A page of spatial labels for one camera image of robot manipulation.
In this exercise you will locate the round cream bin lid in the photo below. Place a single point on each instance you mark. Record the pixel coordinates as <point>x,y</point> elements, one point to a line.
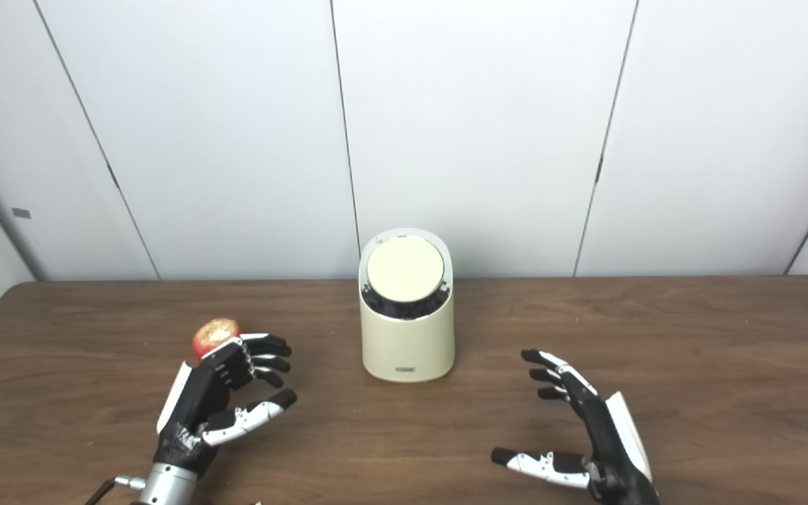
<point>405,269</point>

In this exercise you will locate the small grey wall label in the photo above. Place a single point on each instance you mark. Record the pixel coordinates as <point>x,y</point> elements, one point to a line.
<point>21,213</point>

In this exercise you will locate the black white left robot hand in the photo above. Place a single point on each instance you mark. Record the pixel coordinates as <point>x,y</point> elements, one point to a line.
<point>197,400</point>

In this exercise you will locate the red apple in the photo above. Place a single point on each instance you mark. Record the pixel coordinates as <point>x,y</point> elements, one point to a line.
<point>213,335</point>

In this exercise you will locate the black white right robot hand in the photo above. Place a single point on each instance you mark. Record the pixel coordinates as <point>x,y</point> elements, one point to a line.
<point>611,449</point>

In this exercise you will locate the cream-colored desktop bin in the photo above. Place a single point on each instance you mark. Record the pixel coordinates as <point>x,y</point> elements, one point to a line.
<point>407,347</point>

